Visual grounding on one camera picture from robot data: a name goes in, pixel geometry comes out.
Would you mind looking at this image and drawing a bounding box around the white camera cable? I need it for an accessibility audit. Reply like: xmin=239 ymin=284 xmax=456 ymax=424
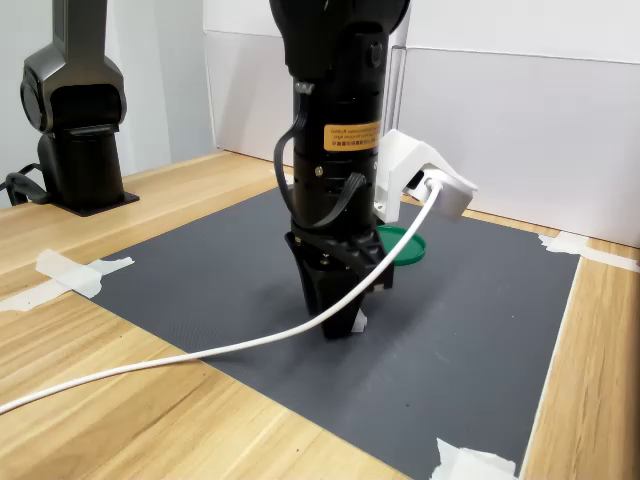
xmin=0 ymin=178 xmax=445 ymax=417

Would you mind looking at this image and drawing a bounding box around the pale grey partition panel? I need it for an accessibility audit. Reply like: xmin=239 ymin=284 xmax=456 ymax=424
xmin=399 ymin=46 xmax=640 ymax=250

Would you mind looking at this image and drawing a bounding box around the dark grey table mat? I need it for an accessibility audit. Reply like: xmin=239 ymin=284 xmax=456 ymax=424
xmin=74 ymin=187 xmax=584 ymax=480

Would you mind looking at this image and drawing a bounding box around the black base cable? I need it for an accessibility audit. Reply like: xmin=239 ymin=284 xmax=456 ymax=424
xmin=0 ymin=162 xmax=51 ymax=208

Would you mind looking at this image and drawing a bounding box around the white partition post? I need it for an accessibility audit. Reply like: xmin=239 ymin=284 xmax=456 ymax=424
xmin=383 ymin=0 xmax=414 ymax=132

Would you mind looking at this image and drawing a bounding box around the white masking tape strip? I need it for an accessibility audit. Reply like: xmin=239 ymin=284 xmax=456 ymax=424
xmin=537 ymin=231 xmax=640 ymax=274
xmin=429 ymin=437 xmax=520 ymax=480
xmin=35 ymin=248 xmax=136 ymax=300
xmin=0 ymin=278 xmax=69 ymax=314

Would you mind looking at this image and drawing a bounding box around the white camera box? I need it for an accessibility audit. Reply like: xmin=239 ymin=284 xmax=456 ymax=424
xmin=373 ymin=128 xmax=480 ymax=225

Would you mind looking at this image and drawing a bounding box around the round green plastic lid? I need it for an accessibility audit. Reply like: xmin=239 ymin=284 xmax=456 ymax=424
xmin=375 ymin=223 xmax=428 ymax=268

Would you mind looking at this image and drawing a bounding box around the black flat arm cable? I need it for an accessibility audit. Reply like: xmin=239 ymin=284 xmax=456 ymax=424
xmin=273 ymin=82 xmax=370 ymax=232

